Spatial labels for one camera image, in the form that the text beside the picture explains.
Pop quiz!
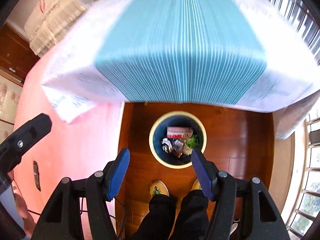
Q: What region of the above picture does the green plastic wrapper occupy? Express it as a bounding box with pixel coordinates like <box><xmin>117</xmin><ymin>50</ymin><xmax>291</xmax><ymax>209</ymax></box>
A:
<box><xmin>185</xmin><ymin>135</ymin><xmax>199</xmax><ymax>149</ymax></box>

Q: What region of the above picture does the white brown paper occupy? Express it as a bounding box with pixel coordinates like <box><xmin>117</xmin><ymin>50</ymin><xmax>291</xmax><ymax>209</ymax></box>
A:
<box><xmin>162</xmin><ymin>138</ymin><xmax>174</xmax><ymax>153</ymax></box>

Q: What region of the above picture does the red strawberry milk carton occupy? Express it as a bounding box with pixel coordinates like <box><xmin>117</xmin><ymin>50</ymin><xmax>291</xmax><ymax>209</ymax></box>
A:
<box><xmin>167</xmin><ymin>127</ymin><xmax>193</xmax><ymax>139</ymax></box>

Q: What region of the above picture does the yellow rimmed trash bin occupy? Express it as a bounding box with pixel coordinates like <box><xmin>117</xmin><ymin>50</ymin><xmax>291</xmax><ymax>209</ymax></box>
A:
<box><xmin>149</xmin><ymin>111</ymin><xmax>207</xmax><ymax>169</ymax></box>

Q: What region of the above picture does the yellow right slipper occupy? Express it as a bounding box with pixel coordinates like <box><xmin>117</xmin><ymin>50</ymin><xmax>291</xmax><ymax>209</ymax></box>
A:
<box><xmin>191</xmin><ymin>179</ymin><xmax>202</xmax><ymax>191</ymax></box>

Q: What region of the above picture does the yellow slipper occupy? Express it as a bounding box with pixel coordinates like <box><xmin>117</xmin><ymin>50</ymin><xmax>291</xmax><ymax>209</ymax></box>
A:
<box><xmin>191</xmin><ymin>179</ymin><xmax>202</xmax><ymax>191</ymax></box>
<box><xmin>150</xmin><ymin>180</ymin><xmax>169</xmax><ymax>197</ymax></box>

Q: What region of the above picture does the pink bed sheet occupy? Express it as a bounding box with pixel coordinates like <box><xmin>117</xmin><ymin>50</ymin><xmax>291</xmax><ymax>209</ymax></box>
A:
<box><xmin>12</xmin><ymin>52</ymin><xmax>126</xmax><ymax>240</ymax></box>

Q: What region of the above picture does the yellow left slipper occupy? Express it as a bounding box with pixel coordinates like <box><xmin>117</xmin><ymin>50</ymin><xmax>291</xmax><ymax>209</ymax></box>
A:
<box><xmin>150</xmin><ymin>180</ymin><xmax>169</xmax><ymax>197</ymax></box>

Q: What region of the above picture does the brown wooden door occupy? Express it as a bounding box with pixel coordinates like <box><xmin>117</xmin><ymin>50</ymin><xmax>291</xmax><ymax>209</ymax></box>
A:
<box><xmin>0</xmin><ymin>24</ymin><xmax>40</xmax><ymax>83</ymax></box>

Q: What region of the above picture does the teal white patterned tablecloth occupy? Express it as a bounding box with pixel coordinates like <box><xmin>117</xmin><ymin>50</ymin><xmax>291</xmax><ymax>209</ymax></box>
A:
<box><xmin>42</xmin><ymin>0</ymin><xmax>319</xmax><ymax>122</ymax></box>

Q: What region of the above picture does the white lace covered cabinet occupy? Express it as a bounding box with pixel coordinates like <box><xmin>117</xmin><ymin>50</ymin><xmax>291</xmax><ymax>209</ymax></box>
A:
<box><xmin>24</xmin><ymin>0</ymin><xmax>95</xmax><ymax>57</ymax></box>

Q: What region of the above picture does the window metal grille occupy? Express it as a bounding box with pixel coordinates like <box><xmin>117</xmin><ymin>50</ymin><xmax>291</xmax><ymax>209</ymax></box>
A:
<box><xmin>269</xmin><ymin>0</ymin><xmax>319</xmax><ymax>239</ymax></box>

